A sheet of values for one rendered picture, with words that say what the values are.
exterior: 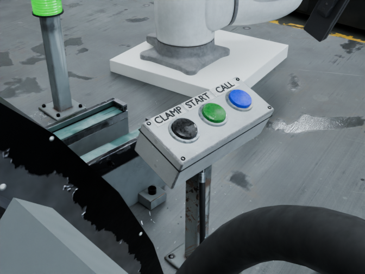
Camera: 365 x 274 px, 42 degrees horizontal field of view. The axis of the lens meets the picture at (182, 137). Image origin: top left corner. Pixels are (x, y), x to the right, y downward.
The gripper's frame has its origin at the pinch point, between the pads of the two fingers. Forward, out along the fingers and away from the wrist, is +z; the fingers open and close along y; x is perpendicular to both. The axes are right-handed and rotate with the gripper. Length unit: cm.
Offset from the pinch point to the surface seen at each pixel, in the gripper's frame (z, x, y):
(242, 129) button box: 10.3, 3.5, 15.1
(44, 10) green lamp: 31, -49, 8
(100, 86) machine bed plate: 56, -45, -8
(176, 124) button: 9.4, -0.7, 22.8
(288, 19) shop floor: 173, -126, -284
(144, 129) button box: 10.8, -2.8, 25.5
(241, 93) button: 9.4, -0.4, 11.5
